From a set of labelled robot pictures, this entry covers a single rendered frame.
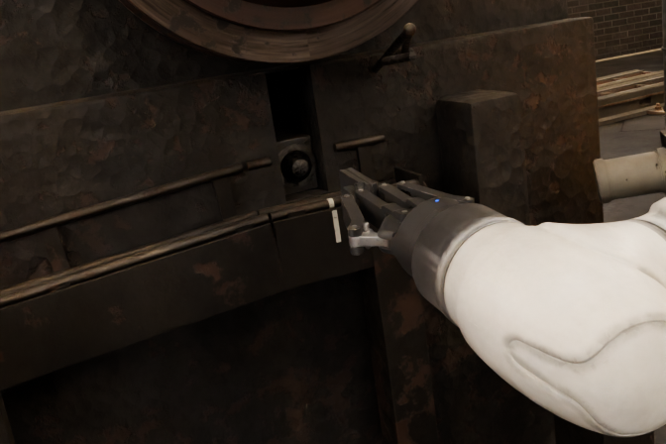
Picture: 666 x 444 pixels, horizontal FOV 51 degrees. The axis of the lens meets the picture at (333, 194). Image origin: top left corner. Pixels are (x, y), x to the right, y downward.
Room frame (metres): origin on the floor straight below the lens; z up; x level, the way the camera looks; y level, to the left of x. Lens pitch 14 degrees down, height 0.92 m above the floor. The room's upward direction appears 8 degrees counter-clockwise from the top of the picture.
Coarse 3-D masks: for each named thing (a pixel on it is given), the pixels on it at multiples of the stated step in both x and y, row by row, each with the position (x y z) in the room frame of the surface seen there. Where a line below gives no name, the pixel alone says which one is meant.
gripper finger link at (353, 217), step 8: (344, 200) 0.66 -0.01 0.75; (352, 200) 0.66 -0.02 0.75; (344, 208) 0.65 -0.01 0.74; (352, 208) 0.64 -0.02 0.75; (344, 216) 0.66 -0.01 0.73; (352, 216) 0.62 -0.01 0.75; (360, 216) 0.61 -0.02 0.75; (352, 224) 0.60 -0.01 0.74; (360, 224) 0.59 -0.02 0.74; (352, 232) 0.58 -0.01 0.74; (360, 232) 0.59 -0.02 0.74; (352, 248) 0.59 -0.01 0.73; (360, 248) 0.58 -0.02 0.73
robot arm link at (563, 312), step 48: (480, 240) 0.46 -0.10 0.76; (528, 240) 0.43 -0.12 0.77; (576, 240) 0.42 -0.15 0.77; (624, 240) 0.42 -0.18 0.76; (480, 288) 0.42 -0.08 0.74; (528, 288) 0.39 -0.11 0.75; (576, 288) 0.37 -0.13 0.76; (624, 288) 0.36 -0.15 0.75; (480, 336) 0.41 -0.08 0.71; (528, 336) 0.37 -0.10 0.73; (576, 336) 0.35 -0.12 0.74; (624, 336) 0.34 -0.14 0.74; (528, 384) 0.37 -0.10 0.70; (576, 384) 0.34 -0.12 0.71; (624, 384) 0.33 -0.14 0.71; (624, 432) 0.34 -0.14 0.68
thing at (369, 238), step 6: (366, 222) 0.60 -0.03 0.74; (366, 228) 0.59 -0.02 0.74; (366, 234) 0.59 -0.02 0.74; (372, 234) 0.59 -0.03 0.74; (354, 240) 0.58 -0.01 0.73; (360, 240) 0.58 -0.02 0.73; (366, 240) 0.58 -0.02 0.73; (372, 240) 0.58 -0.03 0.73; (378, 240) 0.58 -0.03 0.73; (384, 240) 0.58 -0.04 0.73; (354, 246) 0.58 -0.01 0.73; (360, 246) 0.58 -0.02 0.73; (366, 246) 0.58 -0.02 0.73; (372, 246) 0.58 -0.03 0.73
